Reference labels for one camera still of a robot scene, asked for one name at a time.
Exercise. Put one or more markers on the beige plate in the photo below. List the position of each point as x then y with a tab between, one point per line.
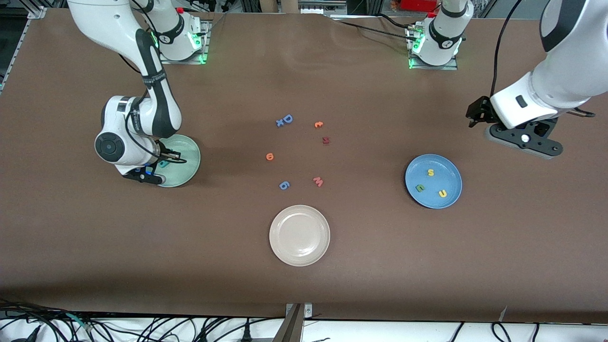
299	235

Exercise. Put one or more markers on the aluminium frame profile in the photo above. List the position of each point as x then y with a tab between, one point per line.
37	12

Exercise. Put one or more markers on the grey metal frame bar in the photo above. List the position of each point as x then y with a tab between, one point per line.
311	5

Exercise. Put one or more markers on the white paper tag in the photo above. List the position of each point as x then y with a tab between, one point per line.
503	313

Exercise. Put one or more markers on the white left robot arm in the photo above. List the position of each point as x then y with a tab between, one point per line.
570	76

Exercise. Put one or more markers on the red box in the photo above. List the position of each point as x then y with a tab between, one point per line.
420	4

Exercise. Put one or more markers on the metal table edge bracket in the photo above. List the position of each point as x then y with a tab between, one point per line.
297	323

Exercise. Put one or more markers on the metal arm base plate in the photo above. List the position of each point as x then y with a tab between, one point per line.
207	47
434	68

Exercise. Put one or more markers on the blue foam letter D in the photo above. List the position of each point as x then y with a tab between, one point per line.
288	119

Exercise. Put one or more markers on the light green plate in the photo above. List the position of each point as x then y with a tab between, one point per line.
190	172

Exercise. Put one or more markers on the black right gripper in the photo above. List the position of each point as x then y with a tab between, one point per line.
164	155

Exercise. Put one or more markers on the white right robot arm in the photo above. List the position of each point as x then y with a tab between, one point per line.
109	23

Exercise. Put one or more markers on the pink foam letter w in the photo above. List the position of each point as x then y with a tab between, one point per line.
318	182

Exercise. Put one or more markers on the blue foam number six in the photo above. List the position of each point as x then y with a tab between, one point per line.
284	185

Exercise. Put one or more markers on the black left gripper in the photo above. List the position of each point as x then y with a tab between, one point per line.
481	110

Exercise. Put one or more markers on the blue plate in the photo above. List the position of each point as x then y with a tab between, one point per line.
444	173

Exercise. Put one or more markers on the black power plug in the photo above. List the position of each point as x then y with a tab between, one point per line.
246	332

